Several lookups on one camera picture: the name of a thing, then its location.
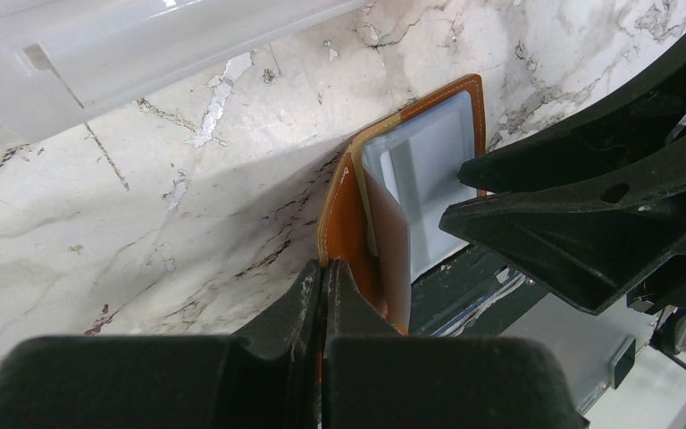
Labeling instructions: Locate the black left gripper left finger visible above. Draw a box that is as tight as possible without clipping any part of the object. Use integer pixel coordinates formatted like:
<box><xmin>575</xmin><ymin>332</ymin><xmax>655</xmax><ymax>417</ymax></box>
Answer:
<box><xmin>0</xmin><ymin>261</ymin><xmax>322</xmax><ymax>428</ymax></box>

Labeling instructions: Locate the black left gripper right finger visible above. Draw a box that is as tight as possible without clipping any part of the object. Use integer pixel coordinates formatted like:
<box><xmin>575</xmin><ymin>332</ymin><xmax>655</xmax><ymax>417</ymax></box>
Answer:
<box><xmin>322</xmin><ymin>260</ymin><xmax>589</xmax><ymax>428</ymax></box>

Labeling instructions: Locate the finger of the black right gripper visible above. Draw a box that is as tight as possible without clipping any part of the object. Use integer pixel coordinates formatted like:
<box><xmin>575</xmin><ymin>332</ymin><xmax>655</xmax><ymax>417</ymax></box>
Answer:
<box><xmin>458</xmin><ymin>33</ymin><xmax>686</xmax><ymax>193</ymax></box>
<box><xmin>439</xmin><ymin>135</ymin><xmax>686</xmax><ymax>315</ymax></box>

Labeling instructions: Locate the brown leather card holder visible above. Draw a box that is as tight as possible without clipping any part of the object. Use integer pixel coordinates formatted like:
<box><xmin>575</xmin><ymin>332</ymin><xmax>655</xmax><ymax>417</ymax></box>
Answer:
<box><xmin>316</xmin><ymin>74</ymin><xmax>486</xmax><ymax>333</ymax></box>

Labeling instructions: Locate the white plastic bin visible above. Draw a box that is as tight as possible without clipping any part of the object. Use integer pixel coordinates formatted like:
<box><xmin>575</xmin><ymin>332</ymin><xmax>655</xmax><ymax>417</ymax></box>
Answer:
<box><xmin>0</xmin><ymin>0</ymin><xmax>358</xmax><ymax>142</ymax></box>

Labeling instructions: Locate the black metal base rail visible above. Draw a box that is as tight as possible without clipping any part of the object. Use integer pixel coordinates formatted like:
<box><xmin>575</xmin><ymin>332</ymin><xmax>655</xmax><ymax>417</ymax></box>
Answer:
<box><xmin>408</xmin><ymin>246</ymin><xmax>548</xmax><ymax>336</ymax></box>

